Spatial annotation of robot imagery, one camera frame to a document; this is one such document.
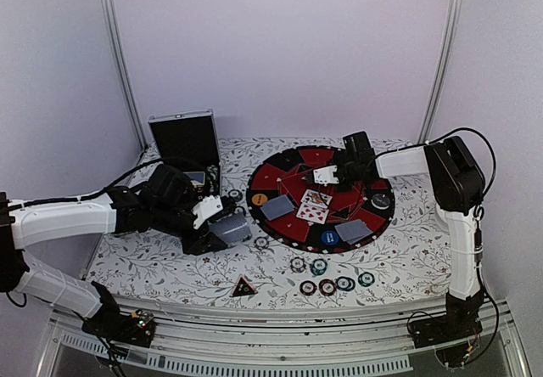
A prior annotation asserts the clear acrylic round disc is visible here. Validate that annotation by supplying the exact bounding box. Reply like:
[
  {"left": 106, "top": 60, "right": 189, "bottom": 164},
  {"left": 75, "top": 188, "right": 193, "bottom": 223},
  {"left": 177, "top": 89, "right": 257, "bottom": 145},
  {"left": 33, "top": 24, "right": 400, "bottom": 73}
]
[{"left": 372, "top": 194, "right": 391, "bottom": 210}]

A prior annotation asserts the boxed playing card deck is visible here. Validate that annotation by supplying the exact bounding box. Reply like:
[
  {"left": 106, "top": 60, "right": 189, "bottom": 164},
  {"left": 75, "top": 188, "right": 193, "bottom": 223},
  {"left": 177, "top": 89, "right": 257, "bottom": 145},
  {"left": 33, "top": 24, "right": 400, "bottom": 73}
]
[{"left": 186, "top": 172, "right": 206, "bottom": 187}]

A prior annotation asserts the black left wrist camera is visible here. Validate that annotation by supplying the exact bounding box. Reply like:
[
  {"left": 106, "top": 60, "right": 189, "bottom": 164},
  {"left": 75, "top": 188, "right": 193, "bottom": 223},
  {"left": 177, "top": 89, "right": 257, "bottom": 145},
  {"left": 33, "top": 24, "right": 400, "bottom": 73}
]
[{"left": 221, "top": 196, "right": 246, "bottom": 216}]

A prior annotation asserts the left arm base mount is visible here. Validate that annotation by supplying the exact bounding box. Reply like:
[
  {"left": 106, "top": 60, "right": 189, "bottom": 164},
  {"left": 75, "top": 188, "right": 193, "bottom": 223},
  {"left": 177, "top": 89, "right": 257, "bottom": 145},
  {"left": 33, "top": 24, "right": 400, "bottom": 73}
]
[{"left": 81, "top": 307, "right": 156, "bottom": 348}]

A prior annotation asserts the face-up court card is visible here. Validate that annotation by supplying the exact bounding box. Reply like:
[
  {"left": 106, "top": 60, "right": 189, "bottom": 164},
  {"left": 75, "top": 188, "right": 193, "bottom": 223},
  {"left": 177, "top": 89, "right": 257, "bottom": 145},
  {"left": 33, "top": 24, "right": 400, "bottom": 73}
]
[{"left": 300, "top": 189, "right": 333, "bottom": 208}]

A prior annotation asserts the green 20 chip stack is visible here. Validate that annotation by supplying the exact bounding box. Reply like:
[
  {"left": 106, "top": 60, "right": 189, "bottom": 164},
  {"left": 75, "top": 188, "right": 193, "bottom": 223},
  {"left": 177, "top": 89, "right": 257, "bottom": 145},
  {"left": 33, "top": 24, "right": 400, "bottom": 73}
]
[{"left": 206, "top": 165, "right": 221, "bottom": 194}]

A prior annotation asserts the orange big blind button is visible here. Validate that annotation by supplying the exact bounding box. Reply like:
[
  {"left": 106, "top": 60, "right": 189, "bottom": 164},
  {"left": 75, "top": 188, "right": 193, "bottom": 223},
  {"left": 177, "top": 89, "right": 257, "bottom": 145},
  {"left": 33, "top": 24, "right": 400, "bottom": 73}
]
[{"left": 251, "top": 194, "right": 268, "bottom": 206}]

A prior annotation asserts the single blue backed card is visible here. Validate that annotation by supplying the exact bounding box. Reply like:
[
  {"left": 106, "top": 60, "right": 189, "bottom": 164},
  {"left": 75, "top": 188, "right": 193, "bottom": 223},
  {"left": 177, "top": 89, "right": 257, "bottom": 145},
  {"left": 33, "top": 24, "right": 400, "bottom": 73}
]
[
  {"left": 335, "top": 219, "right": 372, "bottom": 245},
  {"left": 260, "top": 194, "right": 295, "bottom": 221}
]

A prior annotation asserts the left aluminium frame post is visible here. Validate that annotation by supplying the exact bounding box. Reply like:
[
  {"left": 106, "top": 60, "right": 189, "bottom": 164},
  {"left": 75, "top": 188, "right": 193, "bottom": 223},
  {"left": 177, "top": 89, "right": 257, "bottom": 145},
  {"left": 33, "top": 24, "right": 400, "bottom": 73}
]
[{"left": 101, "top": 0, "right": 148, "bottom": 151}]

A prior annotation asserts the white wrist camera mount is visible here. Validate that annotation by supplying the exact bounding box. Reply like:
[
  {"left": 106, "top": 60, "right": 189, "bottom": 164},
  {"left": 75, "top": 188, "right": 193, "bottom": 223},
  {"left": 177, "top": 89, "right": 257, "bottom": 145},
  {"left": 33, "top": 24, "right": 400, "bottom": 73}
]
[
  {"left": 312, "top": 165, "right": 340, "bottom": 186},
  {"left": 192, "top": 195, "right": 223, "bottom": 230}
]

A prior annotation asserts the front aluminium rail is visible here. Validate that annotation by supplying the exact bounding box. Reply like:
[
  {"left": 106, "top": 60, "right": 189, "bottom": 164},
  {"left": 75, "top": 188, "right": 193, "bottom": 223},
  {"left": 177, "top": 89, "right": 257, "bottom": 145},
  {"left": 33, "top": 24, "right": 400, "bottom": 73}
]
[{"left": 36, "top": 295, "right": 531, "bottom": 377}]

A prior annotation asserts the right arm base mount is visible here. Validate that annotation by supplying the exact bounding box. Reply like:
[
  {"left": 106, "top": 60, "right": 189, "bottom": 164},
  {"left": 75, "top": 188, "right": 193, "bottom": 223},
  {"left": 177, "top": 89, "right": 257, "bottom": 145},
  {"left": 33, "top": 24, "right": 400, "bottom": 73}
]
[{"left": 406, "top": 291, "right": 484, "bottom": 348}]

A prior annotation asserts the eight of hearts card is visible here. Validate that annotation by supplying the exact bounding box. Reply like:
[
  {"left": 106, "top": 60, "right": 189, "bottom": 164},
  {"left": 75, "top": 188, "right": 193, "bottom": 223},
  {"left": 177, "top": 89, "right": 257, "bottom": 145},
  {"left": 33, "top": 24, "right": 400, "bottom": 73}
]
[{"left": 296, "top": 203, "right": 329, "bottom": 224}]

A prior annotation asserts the aluminium poker case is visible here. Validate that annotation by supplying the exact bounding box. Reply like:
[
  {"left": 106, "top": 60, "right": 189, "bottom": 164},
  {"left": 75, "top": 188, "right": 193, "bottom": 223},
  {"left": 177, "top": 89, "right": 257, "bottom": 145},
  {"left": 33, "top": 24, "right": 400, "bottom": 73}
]
[{"left": 148, "top": 109, "right": 221, "bottom": 194}]

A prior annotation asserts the blue card deck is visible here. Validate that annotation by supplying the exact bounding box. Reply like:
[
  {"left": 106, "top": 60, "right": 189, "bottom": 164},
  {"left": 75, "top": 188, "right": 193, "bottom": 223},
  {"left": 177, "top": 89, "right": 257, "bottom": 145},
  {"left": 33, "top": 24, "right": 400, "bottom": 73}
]
[{"left": 210, "top": 215, "right": 252, "bottom": 245}]

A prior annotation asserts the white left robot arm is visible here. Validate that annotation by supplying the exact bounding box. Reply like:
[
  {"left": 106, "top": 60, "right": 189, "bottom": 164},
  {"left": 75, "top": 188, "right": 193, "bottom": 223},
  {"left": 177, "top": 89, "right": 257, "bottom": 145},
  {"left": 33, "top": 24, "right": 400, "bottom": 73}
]
[{"left": 1, "top": 160, "right": 234, "bottom": 338}]

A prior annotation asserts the blue green 50 chip pile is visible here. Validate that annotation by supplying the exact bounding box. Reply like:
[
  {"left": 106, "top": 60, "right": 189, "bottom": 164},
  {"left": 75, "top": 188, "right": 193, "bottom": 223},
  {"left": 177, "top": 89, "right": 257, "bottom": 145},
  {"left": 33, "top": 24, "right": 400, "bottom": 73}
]
[
  {"left": 335, "top": 276, "right": 355, "bottom": 292},
  {"left": 310, "top": 258, "right": 327, "bottom": 277},
  {"left": 228, "top": 188, "right": 243, "bottom": 202}
]

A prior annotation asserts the round red black poker mat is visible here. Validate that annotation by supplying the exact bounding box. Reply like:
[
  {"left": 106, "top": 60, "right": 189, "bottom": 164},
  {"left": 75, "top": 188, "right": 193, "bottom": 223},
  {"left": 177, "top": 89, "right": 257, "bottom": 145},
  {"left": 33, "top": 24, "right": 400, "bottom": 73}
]
[{"left": 246, "top": 145, "right": 395, "bottom": 254}]

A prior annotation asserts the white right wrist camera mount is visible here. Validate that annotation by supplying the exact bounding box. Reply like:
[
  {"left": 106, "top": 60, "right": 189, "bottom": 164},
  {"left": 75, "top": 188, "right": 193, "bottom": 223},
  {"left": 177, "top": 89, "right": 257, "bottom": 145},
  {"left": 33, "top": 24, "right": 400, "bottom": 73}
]
[{"left": 312, "top": 165, "right": 340, "bottom": 186}]

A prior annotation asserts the black triangular dealer plate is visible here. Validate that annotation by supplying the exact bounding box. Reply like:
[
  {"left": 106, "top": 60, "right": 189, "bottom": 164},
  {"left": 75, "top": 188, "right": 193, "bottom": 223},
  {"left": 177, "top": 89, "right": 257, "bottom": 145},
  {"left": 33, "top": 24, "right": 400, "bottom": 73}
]
[{"left": 232, "top": 276, "right": 257, "bottom": 297}]

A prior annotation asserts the red black 100 chip pile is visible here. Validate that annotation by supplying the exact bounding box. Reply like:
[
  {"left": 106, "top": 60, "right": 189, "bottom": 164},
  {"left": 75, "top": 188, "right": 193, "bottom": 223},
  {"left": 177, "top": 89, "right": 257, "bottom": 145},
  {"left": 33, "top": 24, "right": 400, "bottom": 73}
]
[
  {"left": 299, "top": 280, "right": 317, "bottom": 296},
  {"left": 318, "top": 279, "right": 337, "bottom": 296}
]

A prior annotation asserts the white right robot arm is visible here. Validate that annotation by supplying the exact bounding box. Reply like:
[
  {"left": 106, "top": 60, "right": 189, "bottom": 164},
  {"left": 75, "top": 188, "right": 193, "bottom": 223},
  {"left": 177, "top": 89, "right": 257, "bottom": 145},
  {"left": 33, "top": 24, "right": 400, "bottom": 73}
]
[{"left": 333, "top": 127, "right": 497, "bottom": 340}]

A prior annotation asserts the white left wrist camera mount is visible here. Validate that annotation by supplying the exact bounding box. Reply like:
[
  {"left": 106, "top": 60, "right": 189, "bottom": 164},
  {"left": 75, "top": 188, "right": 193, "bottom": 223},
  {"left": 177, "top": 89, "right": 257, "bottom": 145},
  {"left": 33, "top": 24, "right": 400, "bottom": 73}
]
[{"left": 192, "top": 195, "right": 223, "bottom": 230}]

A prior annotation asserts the blue small blind button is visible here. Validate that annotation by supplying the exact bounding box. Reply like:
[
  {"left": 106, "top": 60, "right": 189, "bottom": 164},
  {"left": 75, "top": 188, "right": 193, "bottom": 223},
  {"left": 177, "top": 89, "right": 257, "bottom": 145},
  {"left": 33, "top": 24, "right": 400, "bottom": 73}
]
[{"left": 321, "top": 231, "right": 339, "bottom": 245}]

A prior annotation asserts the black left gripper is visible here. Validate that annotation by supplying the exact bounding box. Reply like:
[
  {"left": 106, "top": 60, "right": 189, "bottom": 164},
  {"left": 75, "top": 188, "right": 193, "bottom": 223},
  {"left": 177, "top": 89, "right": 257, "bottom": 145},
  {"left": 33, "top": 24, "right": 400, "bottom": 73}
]
[{"left": 151, "top": 201, "right": 228, "bottom": 256}]

